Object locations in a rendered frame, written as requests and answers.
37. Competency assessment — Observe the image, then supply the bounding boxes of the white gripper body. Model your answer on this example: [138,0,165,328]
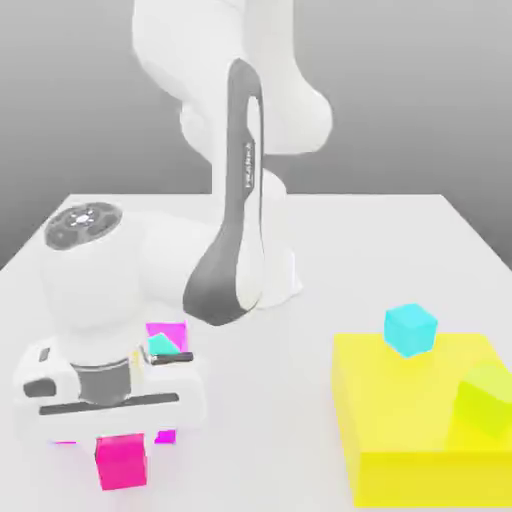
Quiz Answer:
[12,360,208,446]

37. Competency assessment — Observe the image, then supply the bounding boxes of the small pink cube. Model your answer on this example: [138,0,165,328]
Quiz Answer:
[94,433,149,492]

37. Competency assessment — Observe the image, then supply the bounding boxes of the small teal cube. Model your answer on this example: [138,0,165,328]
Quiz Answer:
[147,332,182,357]

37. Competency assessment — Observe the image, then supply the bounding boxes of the small cyan cube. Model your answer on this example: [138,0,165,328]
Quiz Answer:
[383,302,439,359]

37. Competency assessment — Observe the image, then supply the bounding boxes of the small yellow-green cube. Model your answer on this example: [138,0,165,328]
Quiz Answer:
[450,360,512,442]

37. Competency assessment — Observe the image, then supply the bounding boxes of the large magenta box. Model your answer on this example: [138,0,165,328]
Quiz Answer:
[51,321,190,446]

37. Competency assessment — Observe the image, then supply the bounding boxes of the large yellow box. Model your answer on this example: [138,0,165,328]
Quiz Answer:
[331,332,512,510]

